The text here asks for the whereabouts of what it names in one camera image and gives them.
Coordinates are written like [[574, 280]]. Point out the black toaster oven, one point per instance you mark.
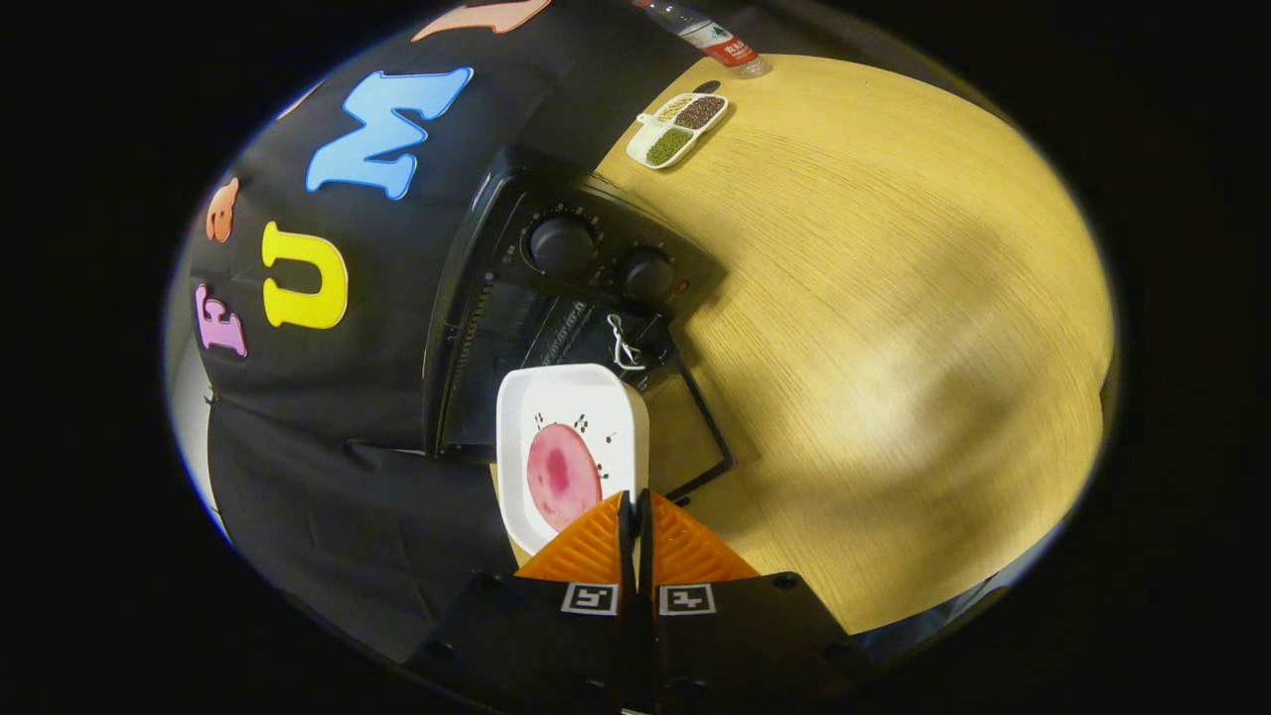
[[496, 228]]

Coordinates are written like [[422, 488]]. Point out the white rectangular food tray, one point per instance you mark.
[[616, 417]]

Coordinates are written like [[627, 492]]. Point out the white divided bean dish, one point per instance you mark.
[[675, 134]]

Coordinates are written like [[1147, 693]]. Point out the clear water bottle red label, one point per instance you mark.
[[720, 40]]

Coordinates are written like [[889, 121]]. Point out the black backdrop cloth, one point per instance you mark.
[[348, 497]]

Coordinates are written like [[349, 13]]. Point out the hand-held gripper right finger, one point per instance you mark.
[[735, 636]]

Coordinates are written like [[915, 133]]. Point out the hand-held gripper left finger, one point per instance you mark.
[[556, 636]]

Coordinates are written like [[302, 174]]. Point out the pink meat slice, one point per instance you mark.
[[561, 477]]

